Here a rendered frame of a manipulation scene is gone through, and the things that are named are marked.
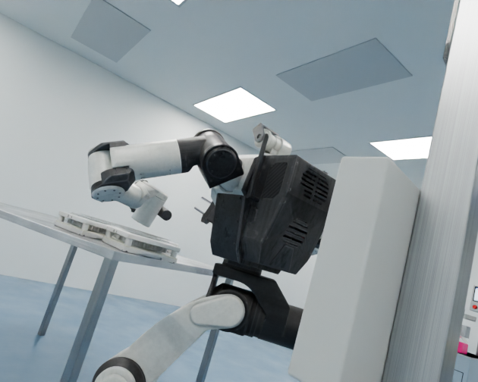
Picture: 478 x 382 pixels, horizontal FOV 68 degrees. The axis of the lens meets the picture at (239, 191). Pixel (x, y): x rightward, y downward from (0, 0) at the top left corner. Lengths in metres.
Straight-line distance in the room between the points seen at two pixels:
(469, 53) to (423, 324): 0.36
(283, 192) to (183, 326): 0.44
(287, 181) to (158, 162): 0.32
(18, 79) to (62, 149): 0.95
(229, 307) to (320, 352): 0.59
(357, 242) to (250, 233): 0.54
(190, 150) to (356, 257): 0.59
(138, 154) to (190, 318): 0.45
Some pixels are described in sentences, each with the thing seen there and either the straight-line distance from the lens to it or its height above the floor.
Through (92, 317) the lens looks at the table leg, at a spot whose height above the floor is 0.65.
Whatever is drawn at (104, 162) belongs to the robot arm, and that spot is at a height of 1.13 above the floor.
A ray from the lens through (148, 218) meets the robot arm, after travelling 1.15.
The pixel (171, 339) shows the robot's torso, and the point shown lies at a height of 0.74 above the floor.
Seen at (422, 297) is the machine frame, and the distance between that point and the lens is 0.49.
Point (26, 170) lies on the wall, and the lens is 5.05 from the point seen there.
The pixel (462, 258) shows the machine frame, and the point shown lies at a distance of 0.49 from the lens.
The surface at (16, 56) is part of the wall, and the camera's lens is 5.26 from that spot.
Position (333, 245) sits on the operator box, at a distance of 0.42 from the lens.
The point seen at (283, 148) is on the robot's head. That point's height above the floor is 1.36.
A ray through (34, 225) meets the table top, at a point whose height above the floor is 0.88.
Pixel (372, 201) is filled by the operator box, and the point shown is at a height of 1.10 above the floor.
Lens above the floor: 1.00
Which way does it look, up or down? 10 degrees up
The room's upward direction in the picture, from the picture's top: 17 degrees clockwise
